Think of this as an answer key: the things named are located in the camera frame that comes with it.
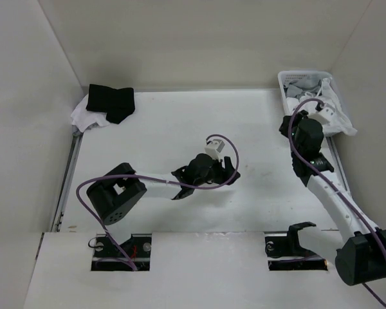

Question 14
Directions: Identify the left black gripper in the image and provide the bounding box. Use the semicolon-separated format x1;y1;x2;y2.
194;155;239;187

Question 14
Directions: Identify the white tank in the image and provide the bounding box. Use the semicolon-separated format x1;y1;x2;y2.
71;95;110;133
284;75;357;136

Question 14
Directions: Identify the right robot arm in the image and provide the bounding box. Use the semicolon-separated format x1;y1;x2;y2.
279;111;386;286

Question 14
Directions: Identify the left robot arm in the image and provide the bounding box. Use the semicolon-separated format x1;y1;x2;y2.
86;153;241;226

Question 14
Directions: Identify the grey tank top in basket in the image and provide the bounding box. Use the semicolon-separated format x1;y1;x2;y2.
285;80;321;99

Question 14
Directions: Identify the folded black tank top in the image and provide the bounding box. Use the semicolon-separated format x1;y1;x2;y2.
86;84;136;124

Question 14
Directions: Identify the folded white tank top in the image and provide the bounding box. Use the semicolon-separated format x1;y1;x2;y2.
71;95;110;133

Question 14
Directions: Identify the white plastic laundry basket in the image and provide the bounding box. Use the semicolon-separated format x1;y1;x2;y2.
278;70;346;115

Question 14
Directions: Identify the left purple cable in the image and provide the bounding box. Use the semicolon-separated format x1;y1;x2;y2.
75;134;239;271

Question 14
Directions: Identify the purple cable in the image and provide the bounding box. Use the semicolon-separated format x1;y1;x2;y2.
288;98;386;309
75;134;239;271

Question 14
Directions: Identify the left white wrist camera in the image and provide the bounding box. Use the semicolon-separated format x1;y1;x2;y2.
205;139;225;161

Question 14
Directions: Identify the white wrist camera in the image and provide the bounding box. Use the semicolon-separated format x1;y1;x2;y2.
309;108;335;125
205;139;225;161

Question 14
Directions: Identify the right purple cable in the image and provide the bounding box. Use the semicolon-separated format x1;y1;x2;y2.
288;98;386;309

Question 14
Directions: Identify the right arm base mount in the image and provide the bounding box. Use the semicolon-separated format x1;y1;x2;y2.
265;234;328;271

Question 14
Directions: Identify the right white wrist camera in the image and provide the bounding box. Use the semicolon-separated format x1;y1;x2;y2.
309;108;335;125

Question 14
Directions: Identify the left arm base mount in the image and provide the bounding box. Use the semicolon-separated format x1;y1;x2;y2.
87;234;152;272

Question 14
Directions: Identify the left metal table rail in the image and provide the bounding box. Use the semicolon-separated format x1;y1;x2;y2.
50;135;82;232

